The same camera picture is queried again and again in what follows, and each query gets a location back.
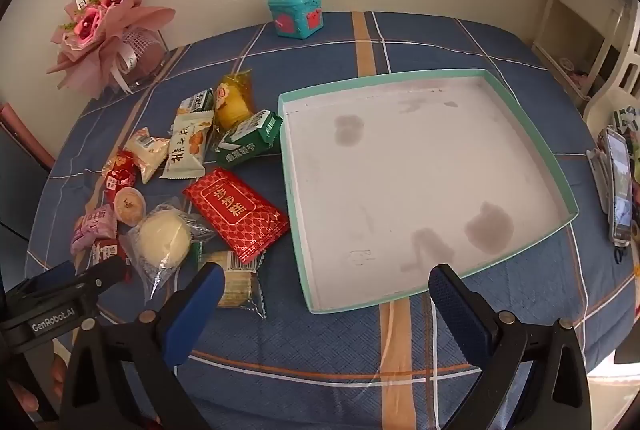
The white phone stand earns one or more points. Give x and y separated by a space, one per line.
595 175

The cream snack packet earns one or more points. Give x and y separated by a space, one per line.
147 152

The green white biscuit packet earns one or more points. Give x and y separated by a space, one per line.
196 102

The small teal box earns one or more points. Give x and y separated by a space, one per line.
295 12

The white chair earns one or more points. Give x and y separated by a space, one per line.
560 10

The person's left hand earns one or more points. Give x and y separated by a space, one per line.
22 397

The pink flower bouquet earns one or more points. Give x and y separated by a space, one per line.
90 22

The large red patterned packet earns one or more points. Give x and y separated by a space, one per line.
235 212

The yellow cake packet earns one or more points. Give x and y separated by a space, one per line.
232 102

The small round pastry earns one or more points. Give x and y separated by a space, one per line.
129 206

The smartphone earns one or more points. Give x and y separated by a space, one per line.
617 190

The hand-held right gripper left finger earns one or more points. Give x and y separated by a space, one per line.
192 315

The white bun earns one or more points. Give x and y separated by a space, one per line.
164 242

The blue plaid tablecloth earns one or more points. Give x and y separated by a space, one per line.
325 360

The green carton-shaped snack packet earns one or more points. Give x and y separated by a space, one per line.
247 137

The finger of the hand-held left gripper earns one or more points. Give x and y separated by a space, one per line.
50 277
107 272

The glass vase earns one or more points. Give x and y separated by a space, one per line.
147 60

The white packet with orange print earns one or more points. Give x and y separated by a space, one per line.
186 145

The small red snack packet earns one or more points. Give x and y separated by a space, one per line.
107 251
120 172

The teal-edged white tray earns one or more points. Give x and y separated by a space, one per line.
410 170

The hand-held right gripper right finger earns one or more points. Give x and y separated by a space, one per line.
457 310

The clear cracker packet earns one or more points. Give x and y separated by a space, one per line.
240 282

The pink cake roll packet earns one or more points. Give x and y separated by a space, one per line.
92 227

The wooden chair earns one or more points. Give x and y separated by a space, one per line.
20 130

